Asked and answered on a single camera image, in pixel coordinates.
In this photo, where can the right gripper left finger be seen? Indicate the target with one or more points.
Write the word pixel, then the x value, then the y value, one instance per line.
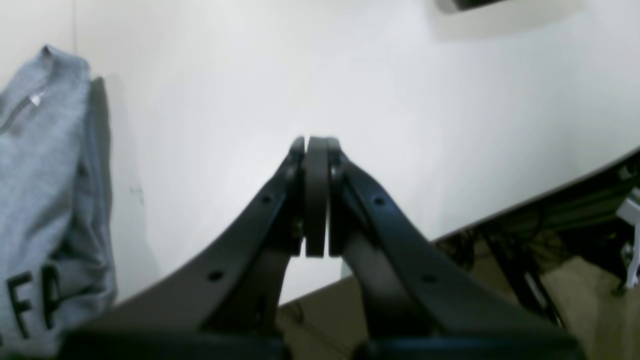
pixel 222 304

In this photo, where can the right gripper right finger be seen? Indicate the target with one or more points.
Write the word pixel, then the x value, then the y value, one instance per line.
pixel 419 305

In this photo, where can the grey T-shirt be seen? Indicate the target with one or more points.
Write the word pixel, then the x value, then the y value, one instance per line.
pixel 57 264

